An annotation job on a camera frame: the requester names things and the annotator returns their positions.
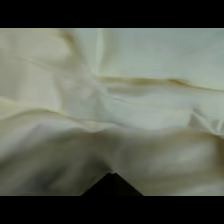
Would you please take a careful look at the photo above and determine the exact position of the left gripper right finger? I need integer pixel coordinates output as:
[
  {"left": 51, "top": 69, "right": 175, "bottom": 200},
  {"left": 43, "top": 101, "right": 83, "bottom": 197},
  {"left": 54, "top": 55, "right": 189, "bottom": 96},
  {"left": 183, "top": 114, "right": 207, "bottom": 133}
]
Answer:
[{"left": 113, "top": 171, "right": 144, "bottom": 197}]

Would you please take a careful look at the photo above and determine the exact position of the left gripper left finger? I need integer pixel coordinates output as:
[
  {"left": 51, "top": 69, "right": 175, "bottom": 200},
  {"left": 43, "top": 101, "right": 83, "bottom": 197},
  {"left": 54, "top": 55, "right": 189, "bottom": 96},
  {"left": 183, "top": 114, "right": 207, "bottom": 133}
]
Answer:
[{"left": 80, "top": 171, "right": 114, "bottom": 197}]

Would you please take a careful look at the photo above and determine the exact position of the cream white shirt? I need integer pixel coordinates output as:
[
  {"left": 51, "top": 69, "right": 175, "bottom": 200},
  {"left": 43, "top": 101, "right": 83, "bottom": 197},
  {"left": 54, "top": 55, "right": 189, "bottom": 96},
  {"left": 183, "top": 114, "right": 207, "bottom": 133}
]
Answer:
[{"left": 0, "top": 27, "right": 224, "bottom": 197}]

